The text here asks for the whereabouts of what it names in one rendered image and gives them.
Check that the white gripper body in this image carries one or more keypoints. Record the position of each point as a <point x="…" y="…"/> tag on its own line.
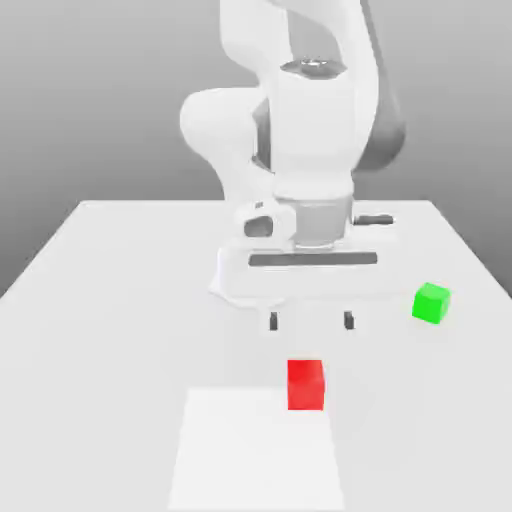
<point x="312" y="280"/>

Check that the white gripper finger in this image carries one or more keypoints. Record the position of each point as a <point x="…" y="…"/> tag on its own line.
<point x="273" y="320"/>
<point x="348" y="320"/>

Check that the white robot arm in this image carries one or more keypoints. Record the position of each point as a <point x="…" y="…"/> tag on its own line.
<point x="312" y="128"/>

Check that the small red cube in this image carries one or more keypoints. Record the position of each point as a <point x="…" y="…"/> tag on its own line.
<point x="305" y="386"/>

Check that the small green cube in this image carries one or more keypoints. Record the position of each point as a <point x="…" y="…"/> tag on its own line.
<point x="430" y="303"/>

